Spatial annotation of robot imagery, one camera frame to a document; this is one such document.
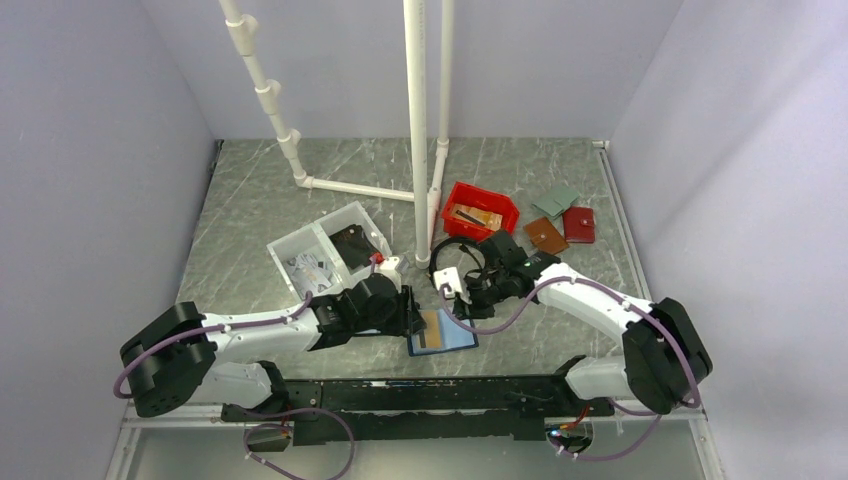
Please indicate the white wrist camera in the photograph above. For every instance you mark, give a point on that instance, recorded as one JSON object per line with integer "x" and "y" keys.
{"x": 450, "y": 284}
{"x": 392, "y": 267}

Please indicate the red plastic bin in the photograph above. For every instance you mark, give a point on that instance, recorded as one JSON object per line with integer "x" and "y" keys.
{"x": 471, "y": 195}

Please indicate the clear plastic two-compartment bin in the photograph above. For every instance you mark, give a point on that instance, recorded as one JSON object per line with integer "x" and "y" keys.
{"x": 314, "y": 238}

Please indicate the blue card holder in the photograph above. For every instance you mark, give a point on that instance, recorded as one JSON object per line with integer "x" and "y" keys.
{"x": 454, "y": 339}

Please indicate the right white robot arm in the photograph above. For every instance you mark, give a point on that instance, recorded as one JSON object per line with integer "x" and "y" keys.
{"x": 662, "y": 359}

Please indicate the grey-green card holder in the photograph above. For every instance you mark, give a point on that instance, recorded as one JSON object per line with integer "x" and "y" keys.
{"x": 556, "y": 201}

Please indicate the white PVC pipe frame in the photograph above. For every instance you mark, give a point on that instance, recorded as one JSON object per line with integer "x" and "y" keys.
{"x": 426, "y": 184}

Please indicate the red leather card holder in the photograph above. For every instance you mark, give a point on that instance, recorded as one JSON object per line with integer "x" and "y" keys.
{"x": 579, "y": 225}

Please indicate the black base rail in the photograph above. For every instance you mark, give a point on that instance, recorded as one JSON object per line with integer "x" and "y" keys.
{"x": 334, "y": 410}

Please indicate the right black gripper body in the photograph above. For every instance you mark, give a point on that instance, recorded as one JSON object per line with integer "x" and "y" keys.
{"x": 484, "y": 293}

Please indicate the brown leather card holder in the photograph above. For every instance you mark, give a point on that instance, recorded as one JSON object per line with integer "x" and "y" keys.
{"x": 545, "y": 237}

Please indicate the gold striped credit card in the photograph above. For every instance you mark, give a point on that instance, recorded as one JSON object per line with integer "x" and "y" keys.
{"x": 431, "y": 337}

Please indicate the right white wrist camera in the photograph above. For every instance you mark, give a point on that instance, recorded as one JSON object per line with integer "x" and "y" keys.
{"x": 450, "y": 284}

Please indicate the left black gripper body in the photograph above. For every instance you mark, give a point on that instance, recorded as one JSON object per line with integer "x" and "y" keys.
{"x": 394, "y": 320}

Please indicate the silver cards in bin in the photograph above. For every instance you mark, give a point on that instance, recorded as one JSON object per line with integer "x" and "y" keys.
{"x": 308, "y": 273}

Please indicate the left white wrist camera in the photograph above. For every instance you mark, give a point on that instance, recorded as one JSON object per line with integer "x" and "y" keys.
{"x": 392, "y": 267}

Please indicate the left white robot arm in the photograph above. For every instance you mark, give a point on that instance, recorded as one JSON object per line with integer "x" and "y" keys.
{"x": 186, "y": 356}

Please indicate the black wallet in bin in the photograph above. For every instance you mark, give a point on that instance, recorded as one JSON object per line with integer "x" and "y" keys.
{"x": 354, "y": 246}

